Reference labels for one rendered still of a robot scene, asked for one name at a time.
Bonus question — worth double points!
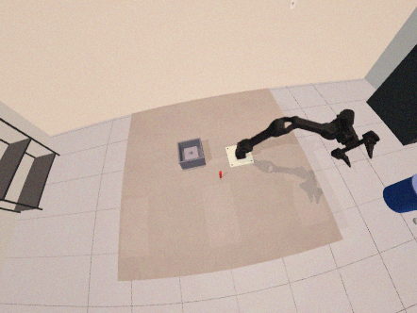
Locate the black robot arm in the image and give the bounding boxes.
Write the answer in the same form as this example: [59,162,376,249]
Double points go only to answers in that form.
[235,109,355,159]

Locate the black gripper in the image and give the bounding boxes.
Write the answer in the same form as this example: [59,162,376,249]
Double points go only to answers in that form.
[330,130,380,168]

